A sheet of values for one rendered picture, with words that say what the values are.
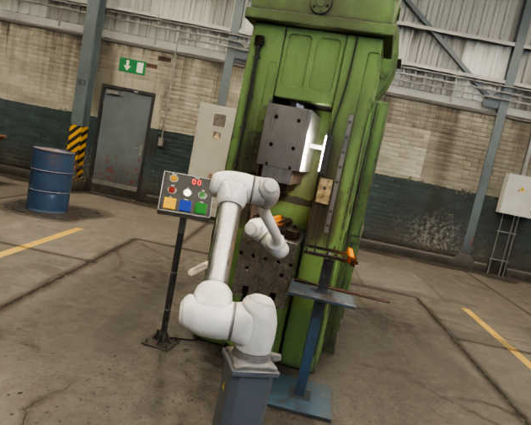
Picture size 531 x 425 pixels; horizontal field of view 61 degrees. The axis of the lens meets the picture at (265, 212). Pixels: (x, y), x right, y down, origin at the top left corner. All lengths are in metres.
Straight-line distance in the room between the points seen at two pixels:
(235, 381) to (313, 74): 2.05
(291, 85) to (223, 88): 5.93
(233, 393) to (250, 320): 0.30
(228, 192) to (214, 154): 6.33
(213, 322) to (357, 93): 1.87
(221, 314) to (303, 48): 1.99
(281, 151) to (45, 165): 4.66
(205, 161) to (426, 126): 4.20
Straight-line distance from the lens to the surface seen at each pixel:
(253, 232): 2.57
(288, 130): 2.99
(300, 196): 3.46
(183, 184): 3.05
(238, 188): 2.05
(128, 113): 9.50
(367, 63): 3.15
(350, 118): 3.09
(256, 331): 1.84
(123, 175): 9.52
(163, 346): 3.34
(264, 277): 3.03
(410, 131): 9.16
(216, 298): 1.84
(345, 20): 3.17
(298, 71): 3.20
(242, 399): 1.94
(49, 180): 7.10
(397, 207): 9.15
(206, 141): 8.39
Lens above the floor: 1.45
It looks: 7 degrees down
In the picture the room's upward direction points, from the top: 11 degrees clockwise
